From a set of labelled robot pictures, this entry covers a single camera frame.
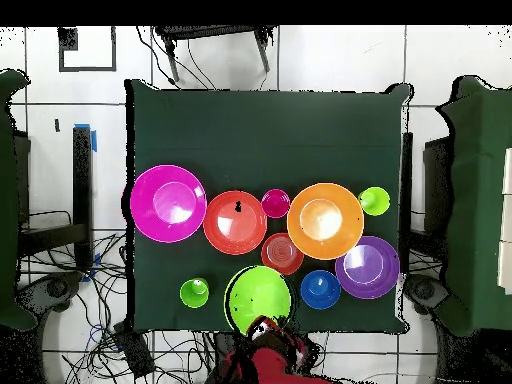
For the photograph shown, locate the lime yellow cup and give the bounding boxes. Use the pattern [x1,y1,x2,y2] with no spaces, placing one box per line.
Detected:
[357,186,392,217]

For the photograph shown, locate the small orange-red bowl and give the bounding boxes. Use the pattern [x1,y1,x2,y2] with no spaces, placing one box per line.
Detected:
[260,232,305,277]

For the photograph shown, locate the white boxes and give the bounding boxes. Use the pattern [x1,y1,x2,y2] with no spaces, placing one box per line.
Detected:
[497,147,512,295]

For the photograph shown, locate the blue bowl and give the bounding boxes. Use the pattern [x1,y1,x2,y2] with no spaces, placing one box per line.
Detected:
[299,269,342,311]

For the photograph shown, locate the black square floor frame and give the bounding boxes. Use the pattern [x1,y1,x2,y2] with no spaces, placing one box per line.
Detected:
[57,26,118,73]

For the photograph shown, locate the green bowl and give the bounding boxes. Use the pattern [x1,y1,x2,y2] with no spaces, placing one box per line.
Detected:
[223,264,293,336]

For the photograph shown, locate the magenta red cup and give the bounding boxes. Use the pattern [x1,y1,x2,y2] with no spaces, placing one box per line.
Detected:
[260,188,292,220]

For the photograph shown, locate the pink bowl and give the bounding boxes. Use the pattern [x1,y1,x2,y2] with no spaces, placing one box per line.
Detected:
[129,164,208,244]

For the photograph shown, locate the black power brick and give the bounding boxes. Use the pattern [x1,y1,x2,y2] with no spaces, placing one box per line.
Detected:
[113,321,156,380]

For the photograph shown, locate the black metal stand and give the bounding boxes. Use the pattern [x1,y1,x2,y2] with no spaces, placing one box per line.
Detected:
[153,25,277,83]

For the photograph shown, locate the green cup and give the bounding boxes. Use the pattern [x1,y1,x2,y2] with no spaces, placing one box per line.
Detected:
[178,277,210,310]

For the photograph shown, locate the tangle of floor cables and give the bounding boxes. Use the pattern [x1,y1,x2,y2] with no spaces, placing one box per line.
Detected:
[19,209,225,384]

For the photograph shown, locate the wide orange-red bowl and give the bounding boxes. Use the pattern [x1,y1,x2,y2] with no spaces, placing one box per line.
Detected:
[202,190,268,256]

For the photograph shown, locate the dark green tablecloth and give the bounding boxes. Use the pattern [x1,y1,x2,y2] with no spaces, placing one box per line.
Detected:
[124,78,413,336]

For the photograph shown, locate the purple bowl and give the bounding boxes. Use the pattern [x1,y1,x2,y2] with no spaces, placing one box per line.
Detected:
[334,235,401,300]

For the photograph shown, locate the blue tape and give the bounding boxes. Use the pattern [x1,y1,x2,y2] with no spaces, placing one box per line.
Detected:
[73,122,98,153]

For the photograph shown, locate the green cloth side table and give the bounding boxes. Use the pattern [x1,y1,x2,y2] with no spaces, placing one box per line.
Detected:
[435,74,512,338]
[0,68,39,332]

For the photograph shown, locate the large yellow-orange bowl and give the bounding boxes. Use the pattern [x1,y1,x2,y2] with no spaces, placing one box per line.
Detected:
[286,182,366,261]

